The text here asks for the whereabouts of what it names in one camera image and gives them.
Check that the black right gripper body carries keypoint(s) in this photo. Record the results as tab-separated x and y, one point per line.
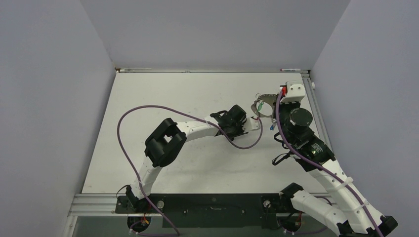
284	110

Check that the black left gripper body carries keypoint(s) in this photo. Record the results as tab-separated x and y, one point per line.
236	129

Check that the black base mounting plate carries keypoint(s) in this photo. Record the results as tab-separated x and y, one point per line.
212	210

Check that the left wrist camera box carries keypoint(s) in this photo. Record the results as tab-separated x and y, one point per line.
251	124

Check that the aluminium back rail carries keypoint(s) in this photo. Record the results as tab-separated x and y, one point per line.
244	70

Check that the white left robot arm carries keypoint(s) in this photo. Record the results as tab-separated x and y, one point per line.
164	144

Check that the large steel carabiner keyring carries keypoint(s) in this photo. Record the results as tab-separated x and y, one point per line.
269	105

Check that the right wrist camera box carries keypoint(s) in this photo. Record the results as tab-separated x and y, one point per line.
292	92

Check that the aluminium front frame rail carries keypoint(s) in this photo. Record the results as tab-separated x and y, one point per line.
98	204

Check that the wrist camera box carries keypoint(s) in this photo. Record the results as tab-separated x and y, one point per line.
251	124
292	92

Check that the aluminium right side rail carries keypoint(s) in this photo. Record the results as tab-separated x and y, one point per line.
310	91

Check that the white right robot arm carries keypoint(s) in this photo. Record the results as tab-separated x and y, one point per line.
353	216

